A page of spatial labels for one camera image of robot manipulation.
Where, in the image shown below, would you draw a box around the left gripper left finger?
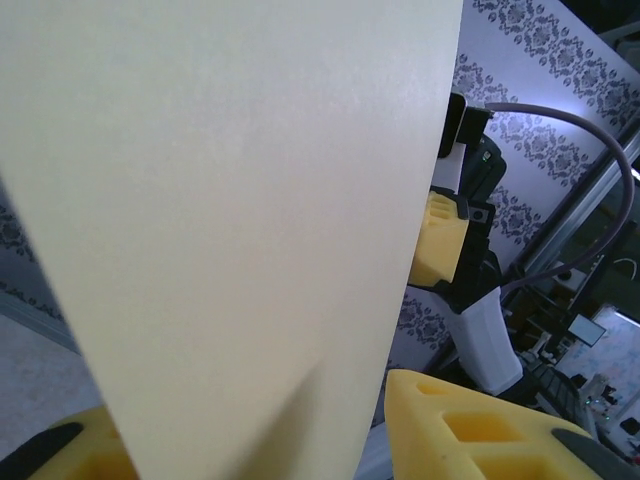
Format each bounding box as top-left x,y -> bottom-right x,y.
0,405 -> 137,480

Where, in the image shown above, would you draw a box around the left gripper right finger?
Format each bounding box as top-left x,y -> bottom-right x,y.
383,369 -> 640,480

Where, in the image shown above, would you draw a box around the yellow cloth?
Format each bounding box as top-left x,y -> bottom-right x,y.
0,0 -> 464,480

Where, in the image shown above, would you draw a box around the aluminium side rails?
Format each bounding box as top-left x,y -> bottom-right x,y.
0,297 -> 84,357

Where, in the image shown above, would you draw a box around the computer monitor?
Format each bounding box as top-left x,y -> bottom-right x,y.
568,313 -> 607,347

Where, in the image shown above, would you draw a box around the aluminium frame post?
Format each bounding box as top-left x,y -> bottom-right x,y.
512,127 -> 640,281

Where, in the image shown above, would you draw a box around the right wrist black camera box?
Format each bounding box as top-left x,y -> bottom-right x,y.
437,91 -> 490,194

